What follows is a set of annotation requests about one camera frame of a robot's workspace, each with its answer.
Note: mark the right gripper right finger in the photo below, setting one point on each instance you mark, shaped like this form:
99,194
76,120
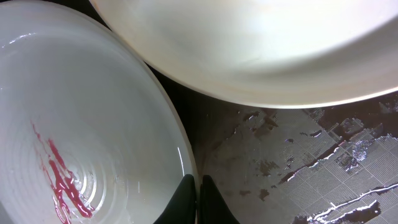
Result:
213,208

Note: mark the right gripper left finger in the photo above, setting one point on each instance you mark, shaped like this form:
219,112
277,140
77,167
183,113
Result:
181,208

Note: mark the white plate front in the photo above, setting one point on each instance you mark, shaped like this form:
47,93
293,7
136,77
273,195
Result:
88,134

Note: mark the white plate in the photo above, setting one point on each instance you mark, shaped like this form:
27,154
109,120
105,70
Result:
265,53
88,134

